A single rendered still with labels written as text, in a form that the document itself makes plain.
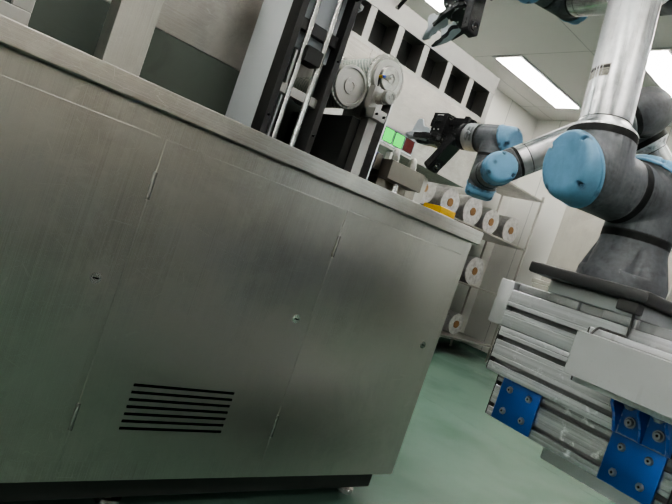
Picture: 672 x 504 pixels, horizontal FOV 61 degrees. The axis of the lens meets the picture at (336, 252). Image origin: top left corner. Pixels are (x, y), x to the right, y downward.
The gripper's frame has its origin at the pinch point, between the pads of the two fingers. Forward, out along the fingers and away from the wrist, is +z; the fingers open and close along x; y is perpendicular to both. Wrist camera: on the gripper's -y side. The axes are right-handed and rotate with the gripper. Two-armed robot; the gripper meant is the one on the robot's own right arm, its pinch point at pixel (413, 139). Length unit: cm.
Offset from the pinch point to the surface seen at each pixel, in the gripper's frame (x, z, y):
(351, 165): 11.3, 9.3, -13.3
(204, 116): 70, -16, -21
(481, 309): -444, 267, -58
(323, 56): 38.1, 0.8, 7.4
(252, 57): 41, 32, 7
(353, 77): 18.0, 13.5, 11.1
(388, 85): 6.2, 11.5, 13.9
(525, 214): -443, 253, 60
